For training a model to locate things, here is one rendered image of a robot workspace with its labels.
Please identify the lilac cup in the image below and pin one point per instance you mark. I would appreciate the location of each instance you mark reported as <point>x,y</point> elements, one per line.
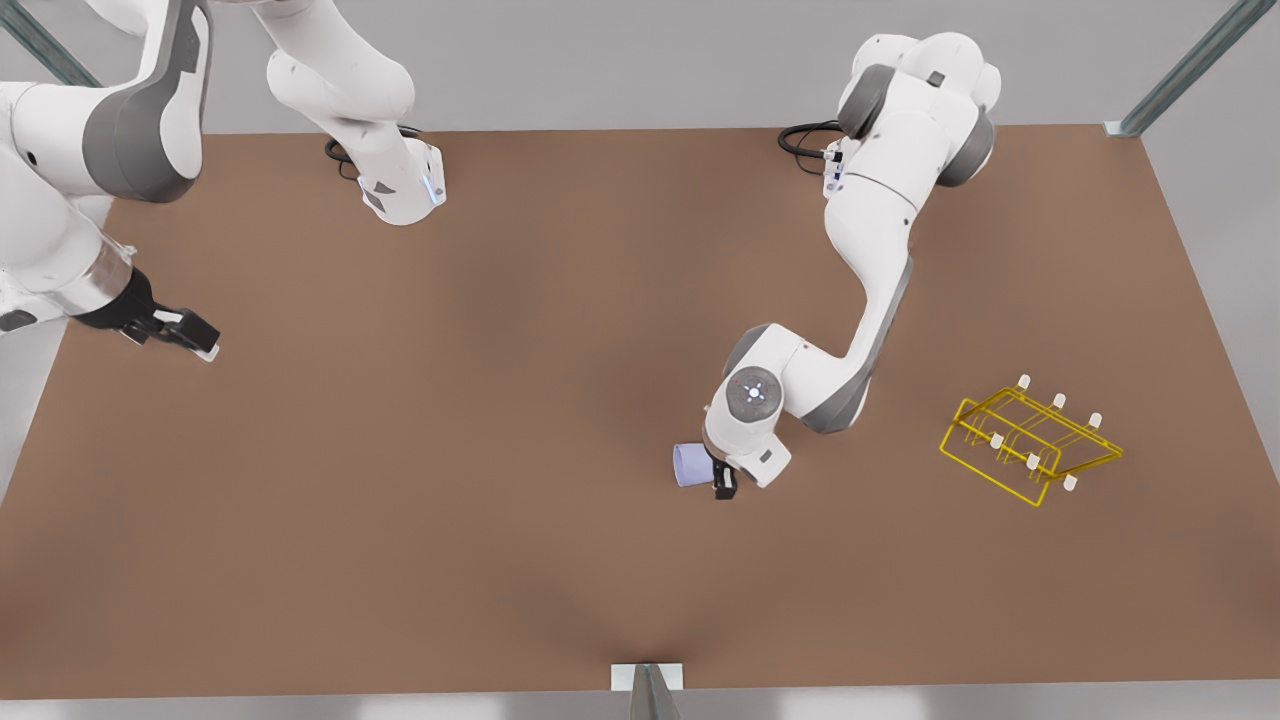
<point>689,465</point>

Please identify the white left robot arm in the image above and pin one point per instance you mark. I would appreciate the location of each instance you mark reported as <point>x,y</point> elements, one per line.
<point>880,230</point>

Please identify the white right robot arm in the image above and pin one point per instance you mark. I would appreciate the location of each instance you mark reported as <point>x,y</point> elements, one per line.
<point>60,150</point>

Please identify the silver frame post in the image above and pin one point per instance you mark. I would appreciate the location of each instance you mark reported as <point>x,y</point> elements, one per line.
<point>650,690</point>
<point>1190,65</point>
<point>45,45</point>

